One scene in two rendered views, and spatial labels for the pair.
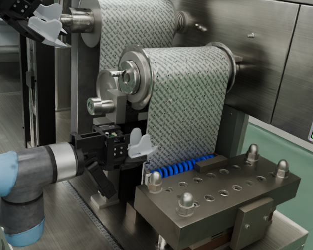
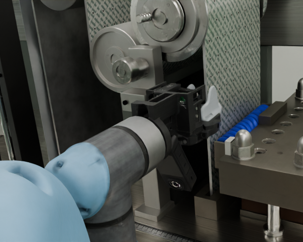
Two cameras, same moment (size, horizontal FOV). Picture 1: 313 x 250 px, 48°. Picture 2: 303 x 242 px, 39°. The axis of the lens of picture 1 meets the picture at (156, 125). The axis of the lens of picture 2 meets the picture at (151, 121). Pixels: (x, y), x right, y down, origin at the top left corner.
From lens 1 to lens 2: 34 cm
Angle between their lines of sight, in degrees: 15
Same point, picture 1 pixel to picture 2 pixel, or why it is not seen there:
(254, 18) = not seen: outside the picture
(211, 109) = (252, 44)
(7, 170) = (94, 168)
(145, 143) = (214, 98)
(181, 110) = (230, 49)
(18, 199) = (112, 213)
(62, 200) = not seen: hidden behind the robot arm
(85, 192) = not seen: hidden behind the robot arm
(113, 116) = (149, 81)
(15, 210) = (110, 234)
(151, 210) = (258, 180)
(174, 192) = (269, 151)
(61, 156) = (145, 132)
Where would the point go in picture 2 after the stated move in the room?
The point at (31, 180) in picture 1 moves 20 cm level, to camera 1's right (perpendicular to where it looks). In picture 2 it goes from (124, 177) to (279, 142)
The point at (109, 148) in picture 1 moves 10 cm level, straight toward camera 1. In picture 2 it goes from (190, 109) to (233, 129)
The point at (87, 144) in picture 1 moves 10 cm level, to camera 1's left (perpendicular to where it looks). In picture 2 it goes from (163, 110) to (89, 125)
